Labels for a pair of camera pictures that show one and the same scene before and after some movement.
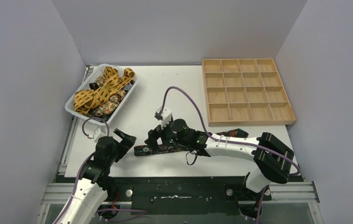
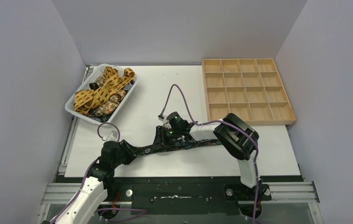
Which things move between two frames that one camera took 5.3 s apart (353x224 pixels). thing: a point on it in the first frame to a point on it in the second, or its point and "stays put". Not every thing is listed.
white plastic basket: x=102 y=93 stays put
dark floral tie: x=152 y=149 stays put
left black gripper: x=118 y=144 to x=126 y=150
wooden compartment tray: x=245 y=92 stays put
